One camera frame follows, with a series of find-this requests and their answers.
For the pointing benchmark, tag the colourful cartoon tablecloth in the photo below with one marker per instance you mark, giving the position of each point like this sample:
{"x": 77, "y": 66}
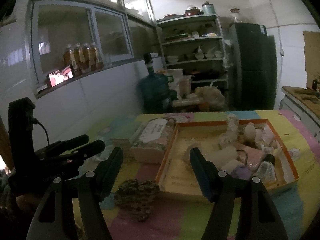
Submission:
{"x": 180, "y": 211}

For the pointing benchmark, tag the phone with lit screen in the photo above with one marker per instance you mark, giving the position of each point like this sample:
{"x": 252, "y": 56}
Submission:
{"x": 59, "y": 76}

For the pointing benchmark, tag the amber drink bottle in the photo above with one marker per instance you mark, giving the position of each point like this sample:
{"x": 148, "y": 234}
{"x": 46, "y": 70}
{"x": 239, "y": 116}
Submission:
{"x": 77, "y": 51}
{"x": 69, "y": 60}
{"x": 85, "y": 51}
{"x": 95, "y": 60}

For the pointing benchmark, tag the glass jar on fridge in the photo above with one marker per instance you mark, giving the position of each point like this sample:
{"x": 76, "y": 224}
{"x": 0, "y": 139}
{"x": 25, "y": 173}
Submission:
{"x": 235, "y": 14}

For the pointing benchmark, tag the wooden kitchen counter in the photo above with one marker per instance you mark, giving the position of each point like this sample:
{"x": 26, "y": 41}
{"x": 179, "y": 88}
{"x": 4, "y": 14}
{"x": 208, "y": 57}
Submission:
{"x": 309, "y": 103}

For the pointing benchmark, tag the metal shelving unit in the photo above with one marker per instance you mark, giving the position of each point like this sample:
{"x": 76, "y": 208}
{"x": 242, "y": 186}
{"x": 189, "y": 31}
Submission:
{"x": 196, "y": 45}

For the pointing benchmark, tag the orange rimmed cardboard tray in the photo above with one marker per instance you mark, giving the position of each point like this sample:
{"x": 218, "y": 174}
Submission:
{"x": 225, "y": 154}

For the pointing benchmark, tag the white plush rabbit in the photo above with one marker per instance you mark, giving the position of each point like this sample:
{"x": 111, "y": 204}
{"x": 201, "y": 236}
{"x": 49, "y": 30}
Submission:
{"x": 262, "y": 138}

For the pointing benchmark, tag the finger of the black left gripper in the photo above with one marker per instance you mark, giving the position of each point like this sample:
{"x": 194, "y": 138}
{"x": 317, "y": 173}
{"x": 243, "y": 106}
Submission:
{"x": 67, "y": 145}
{"x": 85, "y": 152}

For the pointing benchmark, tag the pink towel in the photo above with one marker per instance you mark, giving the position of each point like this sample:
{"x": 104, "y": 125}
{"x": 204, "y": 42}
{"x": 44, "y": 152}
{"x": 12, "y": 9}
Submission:
{"x": 249, "y": 156}

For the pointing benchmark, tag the black refrigerator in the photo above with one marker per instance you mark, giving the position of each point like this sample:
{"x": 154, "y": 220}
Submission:
{"x": 253, "y": 78}

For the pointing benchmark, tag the teal pot on shelf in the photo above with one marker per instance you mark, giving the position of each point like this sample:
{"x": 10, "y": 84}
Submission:
{"x": 208, "y": 8}

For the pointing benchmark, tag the white plastic bag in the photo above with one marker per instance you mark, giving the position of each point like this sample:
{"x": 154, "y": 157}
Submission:
{"x": 211, "y": 95}

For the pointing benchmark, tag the blue water jug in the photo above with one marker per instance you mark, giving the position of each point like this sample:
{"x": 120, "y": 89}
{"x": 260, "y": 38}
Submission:
{"x": 154, "y": 89}

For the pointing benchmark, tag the white floral cloth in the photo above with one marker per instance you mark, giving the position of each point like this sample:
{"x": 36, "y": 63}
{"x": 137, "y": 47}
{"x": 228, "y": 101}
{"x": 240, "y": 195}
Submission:
{"x": 231, "y": 135}

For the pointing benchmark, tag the cardboard sheet on wall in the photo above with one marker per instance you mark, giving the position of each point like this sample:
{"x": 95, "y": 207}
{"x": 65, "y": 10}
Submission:
{"x": 312, "y": 54}

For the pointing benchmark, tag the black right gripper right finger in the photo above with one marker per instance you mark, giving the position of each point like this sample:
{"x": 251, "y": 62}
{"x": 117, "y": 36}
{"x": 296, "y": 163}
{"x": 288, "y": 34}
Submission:
{"x": 259, "y": 217}

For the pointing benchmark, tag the leopard print cloth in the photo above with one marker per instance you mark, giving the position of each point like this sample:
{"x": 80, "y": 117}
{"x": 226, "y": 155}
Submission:
{"x": 136, "y": 198}

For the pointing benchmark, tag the packaged white black item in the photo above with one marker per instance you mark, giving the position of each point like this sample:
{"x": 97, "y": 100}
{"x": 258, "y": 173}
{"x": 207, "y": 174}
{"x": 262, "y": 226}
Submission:
{"x": 266, "y": 170}

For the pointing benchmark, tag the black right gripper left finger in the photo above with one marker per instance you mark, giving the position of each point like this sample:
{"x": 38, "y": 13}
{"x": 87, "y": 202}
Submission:
{"x": 92, "y": 188}

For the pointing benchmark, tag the sliding glass window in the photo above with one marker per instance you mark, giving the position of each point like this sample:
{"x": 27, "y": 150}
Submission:
{"x": 54, "y": 24}

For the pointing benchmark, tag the floral tissue box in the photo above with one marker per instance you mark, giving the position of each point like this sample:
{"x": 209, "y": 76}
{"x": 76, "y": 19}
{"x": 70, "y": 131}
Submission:
{"x": 152, "y": 144}

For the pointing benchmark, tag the green white carton box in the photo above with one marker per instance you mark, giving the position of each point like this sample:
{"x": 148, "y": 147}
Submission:
{"x": 126, "y": 135}

